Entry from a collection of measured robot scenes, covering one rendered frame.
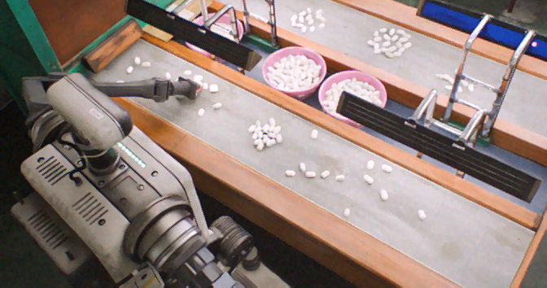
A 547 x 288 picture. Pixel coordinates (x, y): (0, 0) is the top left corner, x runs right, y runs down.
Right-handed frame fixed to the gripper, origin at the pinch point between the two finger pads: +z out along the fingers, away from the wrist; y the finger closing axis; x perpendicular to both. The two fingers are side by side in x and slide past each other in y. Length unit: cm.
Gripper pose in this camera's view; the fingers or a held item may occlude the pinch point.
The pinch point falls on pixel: (199, 87)
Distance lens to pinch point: 230.3
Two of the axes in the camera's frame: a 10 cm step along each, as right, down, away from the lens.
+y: -8.0, -4.2, 4.3
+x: -3.2, 9.0, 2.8
